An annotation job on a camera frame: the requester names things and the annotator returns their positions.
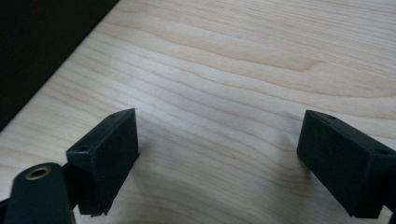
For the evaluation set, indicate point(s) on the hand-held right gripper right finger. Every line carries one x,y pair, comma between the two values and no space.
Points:
342,165

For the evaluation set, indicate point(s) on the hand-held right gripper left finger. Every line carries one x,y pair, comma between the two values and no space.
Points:
106,155

